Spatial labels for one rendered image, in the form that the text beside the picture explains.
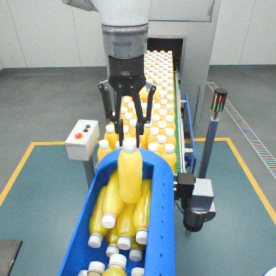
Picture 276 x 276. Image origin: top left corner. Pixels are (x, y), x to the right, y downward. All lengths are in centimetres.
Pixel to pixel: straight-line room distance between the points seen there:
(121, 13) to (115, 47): 6
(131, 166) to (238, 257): 153
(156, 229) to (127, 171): 16
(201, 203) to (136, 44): 89
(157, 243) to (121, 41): 44
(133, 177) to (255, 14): 496
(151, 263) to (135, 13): 49
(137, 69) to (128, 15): 10
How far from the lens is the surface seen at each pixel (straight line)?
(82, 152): 104
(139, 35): 44
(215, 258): 195
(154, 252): 55
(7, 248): 87
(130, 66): 46
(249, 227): 219
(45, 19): 507
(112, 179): 76
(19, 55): 545
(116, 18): 43
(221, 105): 114
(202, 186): 116
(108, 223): 69
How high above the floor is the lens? 169
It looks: 36 degrees down
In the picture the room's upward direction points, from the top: straight up
